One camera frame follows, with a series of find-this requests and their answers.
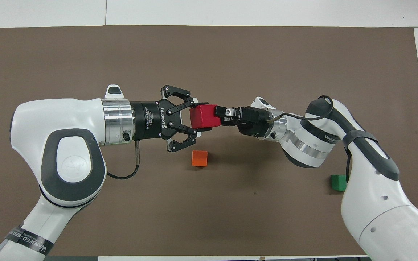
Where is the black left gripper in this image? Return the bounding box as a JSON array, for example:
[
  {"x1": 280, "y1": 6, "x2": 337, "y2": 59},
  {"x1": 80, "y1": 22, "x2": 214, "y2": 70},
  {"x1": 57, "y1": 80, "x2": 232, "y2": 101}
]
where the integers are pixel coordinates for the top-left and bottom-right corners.
[{"x1": 131, "y1": 85, "x2": 201, "y2": 153}]

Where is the orange wooden block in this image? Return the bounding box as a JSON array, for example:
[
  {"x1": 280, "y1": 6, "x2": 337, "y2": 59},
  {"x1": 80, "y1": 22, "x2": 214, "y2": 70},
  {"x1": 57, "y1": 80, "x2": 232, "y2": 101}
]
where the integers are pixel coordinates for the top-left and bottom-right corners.
[{"x1": 192, "y1": 150, "x2": 208, "y2": 167}]

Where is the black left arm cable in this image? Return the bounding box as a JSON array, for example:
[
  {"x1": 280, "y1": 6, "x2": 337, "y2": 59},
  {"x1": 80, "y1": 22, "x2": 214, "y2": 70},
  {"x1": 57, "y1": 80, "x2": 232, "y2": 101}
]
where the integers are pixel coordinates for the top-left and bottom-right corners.
[{"x1": 107, "y1": 141, "x2": 141, "y2": 179}]

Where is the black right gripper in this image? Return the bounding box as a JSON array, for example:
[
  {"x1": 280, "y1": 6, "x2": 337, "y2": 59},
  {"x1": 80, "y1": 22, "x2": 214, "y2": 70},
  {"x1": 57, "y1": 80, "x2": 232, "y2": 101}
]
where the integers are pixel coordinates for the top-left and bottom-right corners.
[{"x1": 214, "y1": 105, "x2": 274, "y2": 138}]

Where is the brown paper mat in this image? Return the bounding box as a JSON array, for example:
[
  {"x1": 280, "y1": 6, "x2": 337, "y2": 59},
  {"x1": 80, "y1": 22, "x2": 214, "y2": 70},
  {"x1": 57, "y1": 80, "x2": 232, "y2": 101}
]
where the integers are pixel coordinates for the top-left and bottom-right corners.
[{"x1": 0, "y1": 25, "x2": 418, "y2": 256}]

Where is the red wooden block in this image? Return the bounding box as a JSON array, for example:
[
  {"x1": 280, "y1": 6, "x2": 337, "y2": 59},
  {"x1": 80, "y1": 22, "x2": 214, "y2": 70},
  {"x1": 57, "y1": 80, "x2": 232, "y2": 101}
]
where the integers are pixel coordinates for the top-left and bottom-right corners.
[{"x1": 189, "y1": 104, "x2": 221, "y2": 131}]

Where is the green wooden block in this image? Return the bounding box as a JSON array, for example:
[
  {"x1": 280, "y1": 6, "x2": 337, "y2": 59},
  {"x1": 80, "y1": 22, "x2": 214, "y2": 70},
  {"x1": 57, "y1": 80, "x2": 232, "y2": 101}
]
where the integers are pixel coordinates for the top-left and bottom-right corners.
[{"x1": 331, "y1": 175, "x2": 348, "y2": 192}]

